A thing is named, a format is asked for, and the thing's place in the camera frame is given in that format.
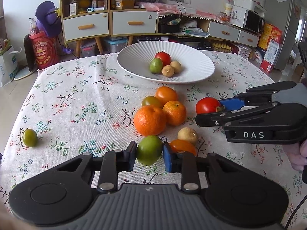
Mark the white ribbed plate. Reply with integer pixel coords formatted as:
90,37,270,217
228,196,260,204
117,41,215,84

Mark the green jujube fruit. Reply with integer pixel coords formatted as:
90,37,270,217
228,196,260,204
149,58,163,74

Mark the yellow-green tomato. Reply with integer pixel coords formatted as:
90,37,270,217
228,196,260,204
142,96,163,108

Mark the tan longan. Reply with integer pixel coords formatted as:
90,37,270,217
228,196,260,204
170,61,182,73
177,127,198,145

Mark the tan longan fruit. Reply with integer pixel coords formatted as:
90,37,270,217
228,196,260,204
161,65,175,77

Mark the white microwave oven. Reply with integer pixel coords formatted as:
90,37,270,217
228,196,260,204
229,5,265,34

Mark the small orange mandarin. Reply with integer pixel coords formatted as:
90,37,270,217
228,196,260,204
163,101,187,126

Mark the floral white tablecloth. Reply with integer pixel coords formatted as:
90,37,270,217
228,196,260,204
1,51,306,229

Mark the clear plastic storage box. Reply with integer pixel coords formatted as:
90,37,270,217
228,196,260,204
104,38,129,53

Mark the white paper shopping bag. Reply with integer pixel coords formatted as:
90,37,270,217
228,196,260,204
0,46,22,87

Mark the small green tomato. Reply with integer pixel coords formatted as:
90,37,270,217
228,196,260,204
22,129,38,147

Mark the pink cloth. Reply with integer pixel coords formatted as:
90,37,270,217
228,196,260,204
139,2,222,23

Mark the person's right hand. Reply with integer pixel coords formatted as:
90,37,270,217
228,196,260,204
283,140,307,172

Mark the red tomato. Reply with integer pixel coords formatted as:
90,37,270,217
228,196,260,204
155,51,172,66
196,97,221,114

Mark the red snack bucket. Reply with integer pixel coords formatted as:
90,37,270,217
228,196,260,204
29,31,59,70

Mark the white wooden drawer cabinet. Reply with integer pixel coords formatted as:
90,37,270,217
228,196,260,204
59,0,111,57

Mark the low white drawer unit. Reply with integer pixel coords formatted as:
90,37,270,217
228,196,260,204
207,22,260,48

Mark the oval orange tomato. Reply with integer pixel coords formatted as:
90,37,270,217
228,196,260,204
170,139,197,156

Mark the large orange mandarin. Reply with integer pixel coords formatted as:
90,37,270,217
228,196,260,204
134,105,167,136

